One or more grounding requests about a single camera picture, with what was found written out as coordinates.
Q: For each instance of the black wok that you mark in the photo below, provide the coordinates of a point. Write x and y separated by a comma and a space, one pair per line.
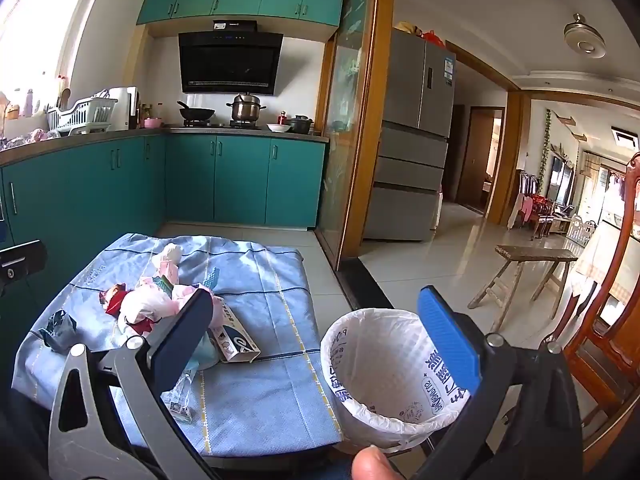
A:
199, 113

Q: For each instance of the wooden framed glass door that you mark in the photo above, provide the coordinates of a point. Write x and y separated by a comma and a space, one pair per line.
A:
340, 135

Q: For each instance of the yellow bundle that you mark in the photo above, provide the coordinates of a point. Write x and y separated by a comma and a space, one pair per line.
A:
405, 26

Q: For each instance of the gas stove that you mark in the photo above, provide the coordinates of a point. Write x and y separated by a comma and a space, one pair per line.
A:
220, 126

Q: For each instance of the white bowl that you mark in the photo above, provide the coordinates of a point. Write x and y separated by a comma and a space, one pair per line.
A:
278, 127

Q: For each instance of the white and blue carton box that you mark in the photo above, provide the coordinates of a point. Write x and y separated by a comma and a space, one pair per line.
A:
235, 342

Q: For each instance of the black range hood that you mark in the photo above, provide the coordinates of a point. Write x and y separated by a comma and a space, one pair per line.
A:
227, 62

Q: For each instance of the television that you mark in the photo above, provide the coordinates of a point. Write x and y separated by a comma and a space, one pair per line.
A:
560, 180

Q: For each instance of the black lidded pot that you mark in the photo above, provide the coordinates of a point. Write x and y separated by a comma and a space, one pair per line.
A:
301, 126

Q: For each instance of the clear plastic wrapper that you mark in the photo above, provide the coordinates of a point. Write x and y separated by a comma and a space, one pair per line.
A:
180, 400

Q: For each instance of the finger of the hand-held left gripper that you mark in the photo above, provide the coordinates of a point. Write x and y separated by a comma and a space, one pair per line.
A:
22, 262

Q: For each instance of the wooden bench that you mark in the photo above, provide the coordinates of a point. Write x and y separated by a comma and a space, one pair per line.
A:
535, 252

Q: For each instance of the yellow checked tablecloth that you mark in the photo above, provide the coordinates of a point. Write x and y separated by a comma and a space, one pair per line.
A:
607, 265

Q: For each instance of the pink plastic bag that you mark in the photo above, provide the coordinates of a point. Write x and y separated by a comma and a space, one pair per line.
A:
145, 310

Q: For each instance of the red snack wrapper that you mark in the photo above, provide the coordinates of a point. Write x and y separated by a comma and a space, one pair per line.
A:
114, 301

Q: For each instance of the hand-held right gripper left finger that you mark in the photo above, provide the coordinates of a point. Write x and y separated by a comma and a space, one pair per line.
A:
182, 335

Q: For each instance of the green vine garland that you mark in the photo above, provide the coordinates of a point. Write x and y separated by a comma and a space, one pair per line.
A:
546, 135

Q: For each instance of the red wooden armchairs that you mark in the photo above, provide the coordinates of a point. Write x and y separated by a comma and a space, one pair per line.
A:
542, 207

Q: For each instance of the red-brown wooden chair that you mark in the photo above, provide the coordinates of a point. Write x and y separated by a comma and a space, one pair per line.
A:
631, 195

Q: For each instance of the brown interior door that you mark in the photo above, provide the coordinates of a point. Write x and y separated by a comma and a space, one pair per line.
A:
472, 160

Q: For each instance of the teal base cabinets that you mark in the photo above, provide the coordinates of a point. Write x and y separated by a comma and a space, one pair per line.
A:
240, 180

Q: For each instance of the bin with white plastic liner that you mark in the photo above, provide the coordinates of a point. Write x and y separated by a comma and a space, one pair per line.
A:
380, 360

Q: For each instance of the blue plaid tablecloth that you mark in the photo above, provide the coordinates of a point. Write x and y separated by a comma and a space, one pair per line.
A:
280, 320

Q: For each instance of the ceiling air vent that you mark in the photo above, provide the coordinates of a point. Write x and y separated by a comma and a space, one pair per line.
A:
625, 137

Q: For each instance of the white tissue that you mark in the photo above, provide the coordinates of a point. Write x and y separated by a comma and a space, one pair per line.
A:
170, 255

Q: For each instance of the white play fence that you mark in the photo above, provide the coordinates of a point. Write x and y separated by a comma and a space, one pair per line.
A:
582, 230

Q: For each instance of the grey refrigerator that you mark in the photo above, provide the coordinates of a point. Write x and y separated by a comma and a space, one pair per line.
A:
405, 160

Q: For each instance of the steel cooking pot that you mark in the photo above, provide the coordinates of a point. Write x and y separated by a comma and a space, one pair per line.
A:
246, 110

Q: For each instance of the ceiling fan light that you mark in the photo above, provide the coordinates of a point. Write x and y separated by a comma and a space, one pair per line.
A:
585, 40

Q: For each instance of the kitchen window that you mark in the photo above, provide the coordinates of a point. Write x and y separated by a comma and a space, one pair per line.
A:
40, 25

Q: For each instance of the white dish rack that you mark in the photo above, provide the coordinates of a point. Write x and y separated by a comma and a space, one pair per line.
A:
82, 115

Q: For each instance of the group of glassware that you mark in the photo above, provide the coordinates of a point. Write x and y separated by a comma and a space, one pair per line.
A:
35, 136

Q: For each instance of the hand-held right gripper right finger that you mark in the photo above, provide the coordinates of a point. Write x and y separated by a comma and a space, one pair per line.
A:
450, 340

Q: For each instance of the teal lace cloth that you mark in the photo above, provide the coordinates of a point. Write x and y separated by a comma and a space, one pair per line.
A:
212, 279

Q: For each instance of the dark green spinach leaves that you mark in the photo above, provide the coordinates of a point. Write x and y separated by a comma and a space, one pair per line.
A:
59, 332

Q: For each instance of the white bottle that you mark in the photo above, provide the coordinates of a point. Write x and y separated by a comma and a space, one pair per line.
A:
29, 101

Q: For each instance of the pink bowl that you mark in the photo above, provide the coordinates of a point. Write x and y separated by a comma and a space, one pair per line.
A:
153, 123

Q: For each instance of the white countertop appliance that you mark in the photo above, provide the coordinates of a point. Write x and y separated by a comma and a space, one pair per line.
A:
122, 107

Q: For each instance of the red bag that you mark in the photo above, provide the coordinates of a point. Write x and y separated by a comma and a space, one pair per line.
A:
432, 38

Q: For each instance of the person's right hand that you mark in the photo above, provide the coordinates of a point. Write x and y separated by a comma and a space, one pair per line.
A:
372, 466

